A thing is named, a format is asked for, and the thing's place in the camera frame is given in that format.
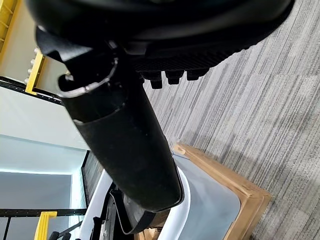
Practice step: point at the dark mesh panel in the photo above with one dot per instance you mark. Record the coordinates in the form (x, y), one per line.
(90, 175)

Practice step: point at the yellow ribbed shelf board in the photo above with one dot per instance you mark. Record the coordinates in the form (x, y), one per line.
(7, 22)

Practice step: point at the brown cardboard piece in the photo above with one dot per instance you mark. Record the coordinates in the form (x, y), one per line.
(151, 233)

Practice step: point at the black perforated shelf rail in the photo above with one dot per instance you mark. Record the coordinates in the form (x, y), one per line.
(22, 213)
(15, 83)

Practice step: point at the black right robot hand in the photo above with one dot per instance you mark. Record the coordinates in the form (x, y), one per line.
(130, 140)

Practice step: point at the yellow shelf bracket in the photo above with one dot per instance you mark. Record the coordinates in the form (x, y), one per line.
(46, 225)
(35, 75)

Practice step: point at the wooden-edged grey platform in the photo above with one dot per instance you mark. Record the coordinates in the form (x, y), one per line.
(250, 200)

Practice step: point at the black sole-shaped part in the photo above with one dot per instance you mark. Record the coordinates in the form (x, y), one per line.
(130, 225)

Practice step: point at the white plastic box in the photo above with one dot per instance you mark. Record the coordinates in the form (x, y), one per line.
(184, 197)

